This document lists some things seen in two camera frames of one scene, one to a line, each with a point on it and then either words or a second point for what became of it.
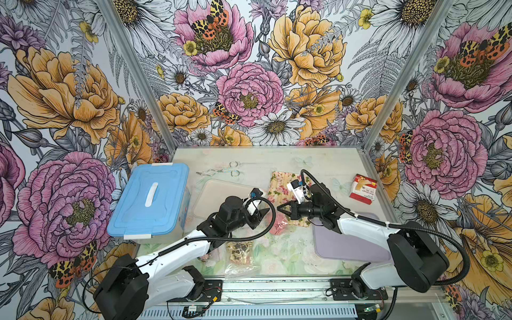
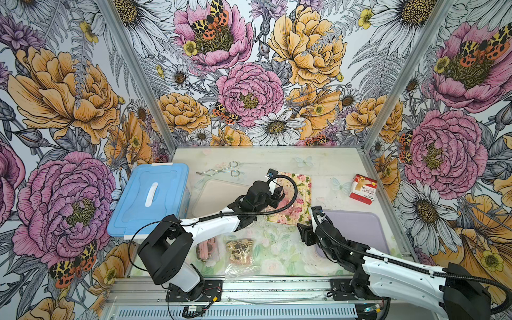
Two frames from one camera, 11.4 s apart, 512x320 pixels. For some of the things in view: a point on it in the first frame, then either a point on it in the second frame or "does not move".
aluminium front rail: (309, 290) does not move
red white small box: (364, 189) does not move
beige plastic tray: (209, 195) does not move
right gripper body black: (309, 209) → (313, 239)
